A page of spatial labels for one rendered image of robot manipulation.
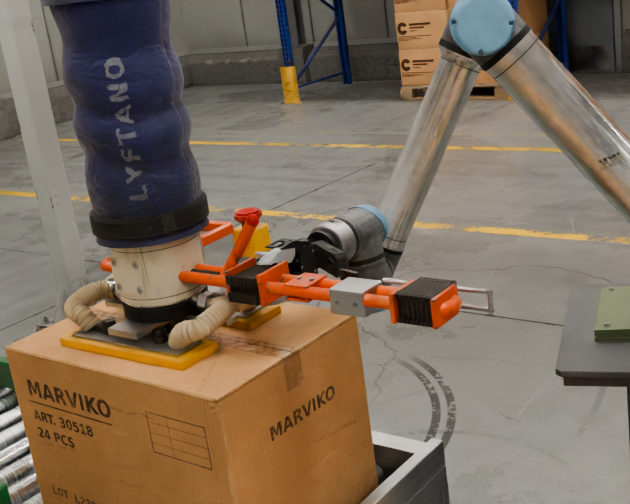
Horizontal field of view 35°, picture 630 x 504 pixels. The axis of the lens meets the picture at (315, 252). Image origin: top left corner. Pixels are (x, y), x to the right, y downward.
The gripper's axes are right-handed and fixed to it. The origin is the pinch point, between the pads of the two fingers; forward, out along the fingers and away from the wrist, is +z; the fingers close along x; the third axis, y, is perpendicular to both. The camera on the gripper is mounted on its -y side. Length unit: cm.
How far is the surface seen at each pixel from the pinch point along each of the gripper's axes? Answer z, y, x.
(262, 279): 3.4, -1.9, 2.1
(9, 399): -17, 118, -54
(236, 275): 2.5, 5.0, 1.8
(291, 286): 3.0, -7.9, 1.3
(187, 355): 11.7, 11.4, -11.0
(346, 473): -9.7, -4.4, -43.0
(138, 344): 12.1, 23.7, -10.6
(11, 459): 3, 90, -56
